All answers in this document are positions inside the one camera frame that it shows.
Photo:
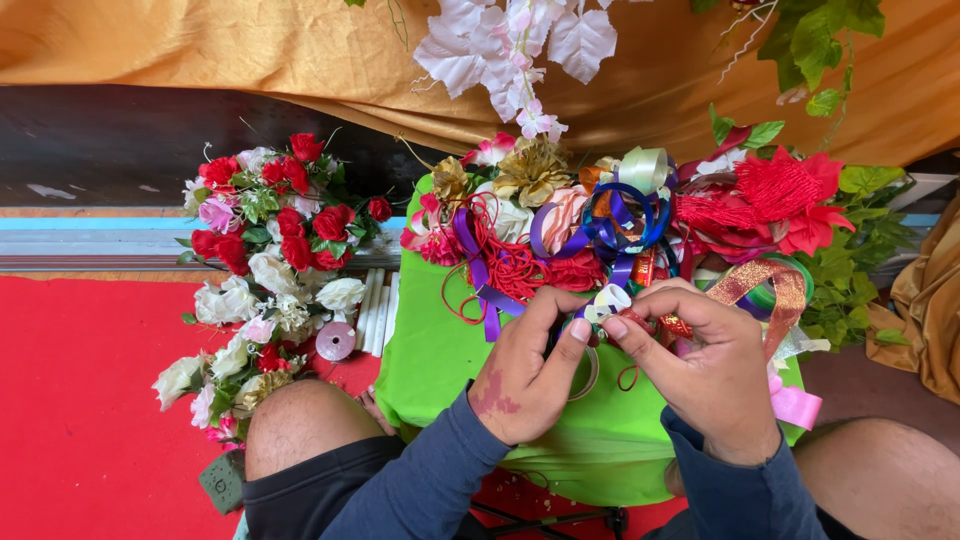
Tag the white green curled ribbon piece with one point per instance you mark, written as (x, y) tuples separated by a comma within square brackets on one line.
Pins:
[(609, 300)]

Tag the red carpet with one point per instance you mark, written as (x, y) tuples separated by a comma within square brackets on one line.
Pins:
[(90, 420)]

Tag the person's right hand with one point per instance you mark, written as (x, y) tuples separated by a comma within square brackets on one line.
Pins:
[(712, 375)]

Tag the pink ribbon spool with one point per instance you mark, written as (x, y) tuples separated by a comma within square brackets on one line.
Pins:
[(335, 341)]

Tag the green tablecloth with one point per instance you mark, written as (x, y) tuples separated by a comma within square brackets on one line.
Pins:
[(442, 367)]

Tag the pink satin ribbon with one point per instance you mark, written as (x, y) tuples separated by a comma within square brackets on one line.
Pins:
[(795, 405)]

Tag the person's left leg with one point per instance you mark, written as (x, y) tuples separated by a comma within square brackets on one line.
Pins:
[(307, 442)]

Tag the person's left hand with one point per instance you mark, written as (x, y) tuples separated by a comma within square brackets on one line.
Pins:
[(517, 382)]

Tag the golden satin cloth bundle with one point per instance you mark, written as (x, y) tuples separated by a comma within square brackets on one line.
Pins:
[(922, 307)]

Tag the person's leg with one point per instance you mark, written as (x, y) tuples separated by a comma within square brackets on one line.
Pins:
[(885, 480), (307, 442)]

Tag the clear tape roll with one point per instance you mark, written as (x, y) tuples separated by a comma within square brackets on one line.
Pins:
[(589, 379)]

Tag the bundle of white sticks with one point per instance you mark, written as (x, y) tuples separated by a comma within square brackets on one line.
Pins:
[(375, 311)]

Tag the red artificial rose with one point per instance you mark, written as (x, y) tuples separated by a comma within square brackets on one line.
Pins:
[(574, 270)]

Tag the blue ribbon bow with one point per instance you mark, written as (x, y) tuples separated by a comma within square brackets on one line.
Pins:
[(622, 225)]

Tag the golden satin drape cloth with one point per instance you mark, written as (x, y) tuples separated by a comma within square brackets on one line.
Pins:
[(225, 52)]

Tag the cream curled ribbon bow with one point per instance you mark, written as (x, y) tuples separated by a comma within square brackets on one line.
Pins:
[(643, 169)]

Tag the copper glitter ribbon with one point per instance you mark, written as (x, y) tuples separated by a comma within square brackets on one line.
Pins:
[(772, 289)]

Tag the purple ribbon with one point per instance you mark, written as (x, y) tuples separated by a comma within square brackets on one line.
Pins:
[(480, 277)]

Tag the green artificial leaf vine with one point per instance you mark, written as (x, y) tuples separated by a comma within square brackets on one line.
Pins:
[(855, 255)]

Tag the person's right leg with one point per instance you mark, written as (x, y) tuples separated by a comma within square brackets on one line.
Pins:
[(885, 480)]

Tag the white artificial flower garland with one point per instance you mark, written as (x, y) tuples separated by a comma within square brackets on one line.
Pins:
[(487, 52)]

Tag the pink white artificial flowers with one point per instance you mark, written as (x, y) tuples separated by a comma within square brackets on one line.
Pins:
[(450, 225)]

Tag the red glitter ribbon piece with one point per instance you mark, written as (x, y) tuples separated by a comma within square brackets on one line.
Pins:
[(645, 321)]

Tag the red artificial poinsettia with tassel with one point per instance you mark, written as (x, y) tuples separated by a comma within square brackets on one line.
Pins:
[(772, 202)]

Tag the black folding table stand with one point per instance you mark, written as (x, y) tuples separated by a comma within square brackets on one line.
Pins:
[(555, 517)]

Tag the green ribbon spool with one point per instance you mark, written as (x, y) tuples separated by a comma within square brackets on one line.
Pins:
[(765, 296)]

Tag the heap of red white artificial flowers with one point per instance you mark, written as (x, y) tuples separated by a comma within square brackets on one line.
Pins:
[(262, 255)]

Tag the gold artificial flower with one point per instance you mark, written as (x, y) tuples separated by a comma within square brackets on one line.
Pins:
[(531, 174)]

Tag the green grey block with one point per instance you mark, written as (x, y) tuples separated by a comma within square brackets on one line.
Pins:
[(223, 480)]

